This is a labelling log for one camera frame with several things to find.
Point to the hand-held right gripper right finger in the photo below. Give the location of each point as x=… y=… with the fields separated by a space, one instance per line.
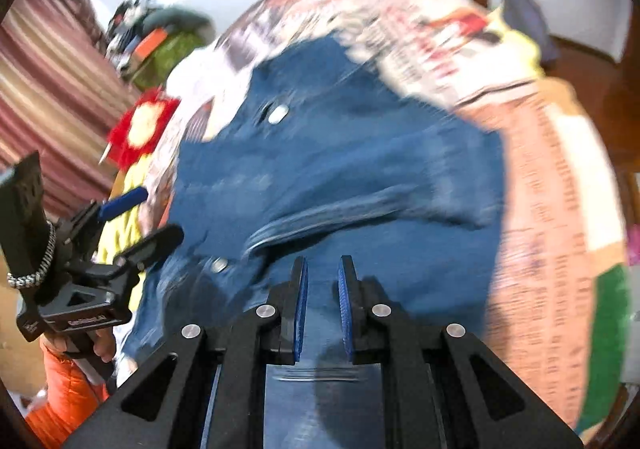
x=346 y=314

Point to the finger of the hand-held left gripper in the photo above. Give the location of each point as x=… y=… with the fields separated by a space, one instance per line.
x=155 y=241
x=122 y=203

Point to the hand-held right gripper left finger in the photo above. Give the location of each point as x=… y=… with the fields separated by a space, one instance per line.
x=299 y=309

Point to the blue denim jeans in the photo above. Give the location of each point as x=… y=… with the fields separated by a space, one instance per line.
x=350 y=154

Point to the person's left hand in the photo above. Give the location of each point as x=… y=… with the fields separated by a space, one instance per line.
x=100 y=344

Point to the yellow cloth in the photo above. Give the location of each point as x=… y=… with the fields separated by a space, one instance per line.
x=120 y=239

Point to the red plush toy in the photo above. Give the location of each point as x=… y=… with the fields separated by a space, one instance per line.
x=142 y=126

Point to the striped curtain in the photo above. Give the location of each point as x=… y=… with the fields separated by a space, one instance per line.
x=50 y=94

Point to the green cloth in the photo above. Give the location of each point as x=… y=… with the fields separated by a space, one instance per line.
x=167 y=59

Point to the black white patterned cloth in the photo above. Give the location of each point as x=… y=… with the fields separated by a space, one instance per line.
x=125 y=24

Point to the dark grey cloth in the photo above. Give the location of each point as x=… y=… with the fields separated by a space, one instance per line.
x=177 y=19

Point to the printed blanket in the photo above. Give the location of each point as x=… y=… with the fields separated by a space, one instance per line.
x=540 y=229

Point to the dark blue cloth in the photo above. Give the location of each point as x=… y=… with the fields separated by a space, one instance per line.
x=527 y=19

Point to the wooden bed frame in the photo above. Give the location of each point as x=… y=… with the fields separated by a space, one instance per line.
x=595 y=74

